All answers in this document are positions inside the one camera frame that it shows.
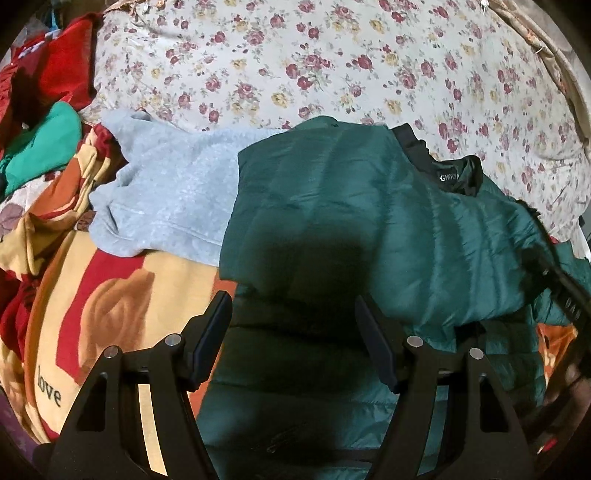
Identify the red and yellow printed blanket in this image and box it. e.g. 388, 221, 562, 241
0, 124, 241, 480

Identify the floral print quilt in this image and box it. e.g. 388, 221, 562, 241
81, 0, 591, 243

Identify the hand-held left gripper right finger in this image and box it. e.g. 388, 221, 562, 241
355, 295, 532, 480

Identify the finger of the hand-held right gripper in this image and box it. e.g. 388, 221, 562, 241
522, 200, 561, 280

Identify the beige trimmed cloth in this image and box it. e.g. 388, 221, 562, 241
482, 0, 591, 123

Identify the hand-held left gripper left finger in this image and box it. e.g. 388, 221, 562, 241
48, 291, 233, 480

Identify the grey fleece sweatshirt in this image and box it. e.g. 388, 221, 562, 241
88, 110, 296, 269

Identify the green cloth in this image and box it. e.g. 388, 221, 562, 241
0, 102, 84, 195

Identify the red cloth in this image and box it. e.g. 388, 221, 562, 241
0, 13, 106, 155

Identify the dark green puffer jacket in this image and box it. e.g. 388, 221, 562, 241
196, 115, 591, 480

